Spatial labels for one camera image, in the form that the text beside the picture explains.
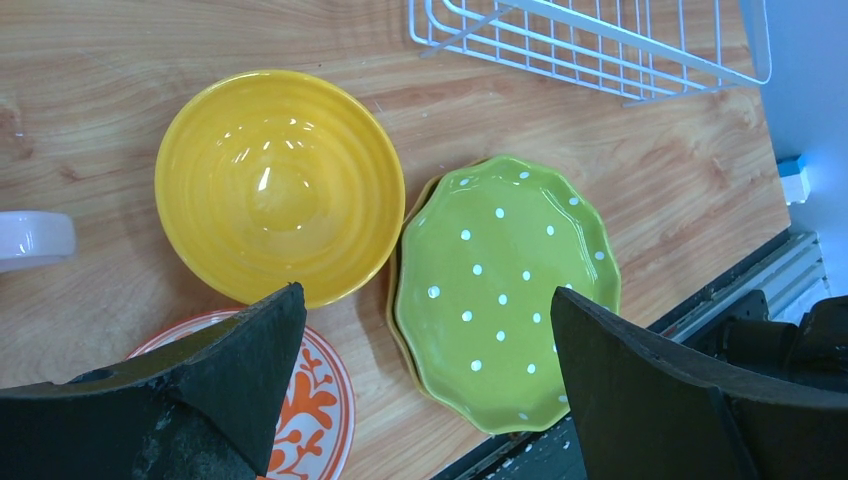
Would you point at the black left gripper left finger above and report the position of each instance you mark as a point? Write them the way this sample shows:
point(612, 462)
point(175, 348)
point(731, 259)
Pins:
point(202, 407)

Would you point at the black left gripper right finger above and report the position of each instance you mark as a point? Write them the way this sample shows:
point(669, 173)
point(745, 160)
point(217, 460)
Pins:
point(773, 406)

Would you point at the white orange patterned bowl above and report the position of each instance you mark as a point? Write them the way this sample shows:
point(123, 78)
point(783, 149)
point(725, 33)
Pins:
point(315, 430)

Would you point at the yellow dotted plate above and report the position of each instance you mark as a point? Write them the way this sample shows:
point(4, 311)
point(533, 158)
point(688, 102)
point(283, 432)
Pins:
point(395, 267)

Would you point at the green dotted plate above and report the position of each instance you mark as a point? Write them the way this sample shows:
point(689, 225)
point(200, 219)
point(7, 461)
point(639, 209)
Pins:
point(480, 265)

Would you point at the yellow ribbed bowl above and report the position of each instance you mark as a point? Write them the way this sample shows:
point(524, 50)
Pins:
point(272, 177)

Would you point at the pink mug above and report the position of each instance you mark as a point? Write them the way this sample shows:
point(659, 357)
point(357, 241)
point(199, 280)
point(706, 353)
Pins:
point(32, 239)

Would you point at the white wire dish rack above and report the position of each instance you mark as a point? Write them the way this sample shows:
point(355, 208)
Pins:
point(642, 51)

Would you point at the white blue toy block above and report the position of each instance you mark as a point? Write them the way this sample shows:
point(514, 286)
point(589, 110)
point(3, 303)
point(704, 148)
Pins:
point(794, 179)

